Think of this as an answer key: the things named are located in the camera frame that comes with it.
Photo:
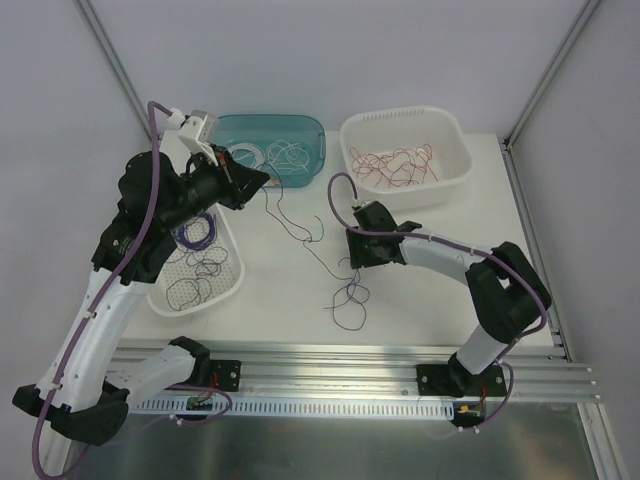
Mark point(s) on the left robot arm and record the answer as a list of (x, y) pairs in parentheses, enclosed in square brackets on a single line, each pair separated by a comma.
[(77, 396)]

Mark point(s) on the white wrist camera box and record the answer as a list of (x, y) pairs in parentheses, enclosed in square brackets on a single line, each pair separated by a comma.
[(195, 130)]

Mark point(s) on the teal plastic bin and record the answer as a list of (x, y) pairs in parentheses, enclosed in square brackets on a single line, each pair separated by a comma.
[(290, 148)]

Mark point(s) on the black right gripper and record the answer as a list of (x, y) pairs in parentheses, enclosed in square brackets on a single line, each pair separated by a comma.
[(362, 248)]

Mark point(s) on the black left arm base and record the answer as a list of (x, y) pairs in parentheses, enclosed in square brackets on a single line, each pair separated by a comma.
[(224, 375)]

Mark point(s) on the white slotted cable duct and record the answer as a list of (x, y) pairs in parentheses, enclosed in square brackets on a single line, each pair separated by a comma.
[(299, 407)]

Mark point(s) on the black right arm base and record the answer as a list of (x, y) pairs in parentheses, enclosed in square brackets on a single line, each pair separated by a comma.
[(439, 379)]

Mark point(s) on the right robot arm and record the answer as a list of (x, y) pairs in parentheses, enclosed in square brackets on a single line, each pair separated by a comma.
[(507, 294)]

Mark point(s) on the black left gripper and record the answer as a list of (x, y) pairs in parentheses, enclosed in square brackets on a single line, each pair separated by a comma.
[(232, 183)]

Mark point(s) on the white tub basket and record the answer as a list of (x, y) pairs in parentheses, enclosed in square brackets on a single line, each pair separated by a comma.
[(407, 158)]

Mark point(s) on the white perforated tray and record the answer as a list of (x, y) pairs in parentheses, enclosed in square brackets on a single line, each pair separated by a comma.
[(205, 269)]

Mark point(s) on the aluminium frame rail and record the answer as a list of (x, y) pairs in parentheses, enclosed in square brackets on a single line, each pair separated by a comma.
[(542, 374)]

